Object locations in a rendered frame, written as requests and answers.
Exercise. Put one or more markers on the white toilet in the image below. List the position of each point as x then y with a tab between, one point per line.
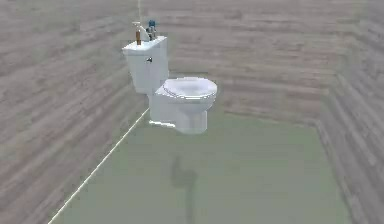
181	100

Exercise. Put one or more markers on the blue grey spray bottle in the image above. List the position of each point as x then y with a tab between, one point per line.
152	29

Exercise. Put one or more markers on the brown soap dispenser bottle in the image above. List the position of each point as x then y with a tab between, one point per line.
138	36

